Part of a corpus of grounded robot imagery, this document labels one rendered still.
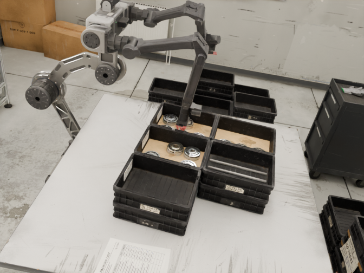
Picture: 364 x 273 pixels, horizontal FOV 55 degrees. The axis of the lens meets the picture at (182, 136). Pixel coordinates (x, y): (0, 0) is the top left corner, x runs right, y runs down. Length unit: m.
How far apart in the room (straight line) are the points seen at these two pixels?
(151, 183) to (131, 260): 0.43
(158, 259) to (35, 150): 2.04
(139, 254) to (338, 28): 4.18
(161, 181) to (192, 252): 0.42
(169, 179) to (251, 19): 3.40
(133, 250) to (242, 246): 0.56
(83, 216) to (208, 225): 0.67
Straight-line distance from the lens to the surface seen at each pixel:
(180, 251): 1.84
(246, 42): 5.10
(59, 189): 2.10
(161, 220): 1.84
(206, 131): 2.40
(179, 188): 1.94
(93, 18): 2.03
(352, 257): 2.56
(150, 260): 1.79
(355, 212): 3.13
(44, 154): 3.46
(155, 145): 2.20
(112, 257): 1.79
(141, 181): 1.95
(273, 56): 5.21
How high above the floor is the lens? 2.18
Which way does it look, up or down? 36 degrees down
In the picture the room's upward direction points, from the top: 9 degrees clockwise
